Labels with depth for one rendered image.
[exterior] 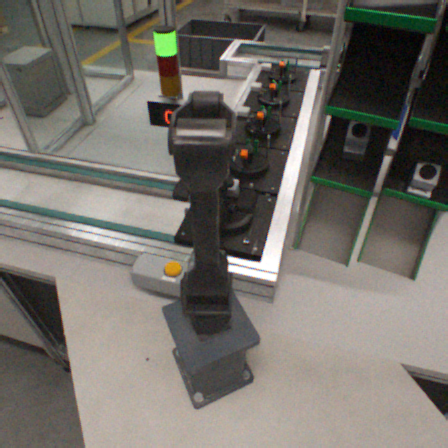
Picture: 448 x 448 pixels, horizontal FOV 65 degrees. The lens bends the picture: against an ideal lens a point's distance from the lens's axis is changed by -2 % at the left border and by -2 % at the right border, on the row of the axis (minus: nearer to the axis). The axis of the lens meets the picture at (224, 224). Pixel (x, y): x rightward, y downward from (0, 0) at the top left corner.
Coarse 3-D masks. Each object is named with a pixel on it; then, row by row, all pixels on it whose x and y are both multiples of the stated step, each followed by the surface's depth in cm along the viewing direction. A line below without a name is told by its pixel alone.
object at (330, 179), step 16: (336, 128) 81; (384, 128) 79; (336, 144) 79; (368, 144) 78; (384, 144) 77; (320, 160) 78; (336, 160) 78; (352, 160) 77; (368, 160) 76; (320, 176) 77; (336, 176) 76; (352, 176) 76; (368, 176) 75; (352, 192) 74; (368, 192) 71
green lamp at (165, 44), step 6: (174, 30) 82; (156, 36) 81; (162, 36) 80; (168, 36) 80; (174, 36) 82; (156, 42) 82; (162, 42) 81; (168, 42) 81; (174, 42) 82; (156, 48) 83; (162, 48) 82; (168, 48) 82; (174, 48) 83; (162, 54) 83; (168, 54) 83; (174, 54) 84
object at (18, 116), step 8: (0, 64) 104; (0, 72) 104; (0, 80) 107; (0, 88) 109; (8, 88) 108; (8, 96) 110; (8, 104) 112; (16, 104) 112; (16, 112) 114; (16, 120) 116; (24, 120) 118; (24, 128) 118; (24, 136) 121; (32, 144) 123; (32, 152) 125
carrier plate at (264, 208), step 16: (256, 208) 103; (272, 208) 103; (256, 224) 99; (176, 240) 96; (192, 240) 94; (224, 240) 94; (240, 240) 94; (256, 240) 94; (240, 256) 93; (256, 256) 91
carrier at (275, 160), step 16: (240, 144) 127; (256, 144) 116; (240, 160) 117; (256, 160) 117; (272, 160) 120; (240, 176) 114; (256, 176) 114; (272, 176) 114; (256, 192) 110; (272, 192) 108
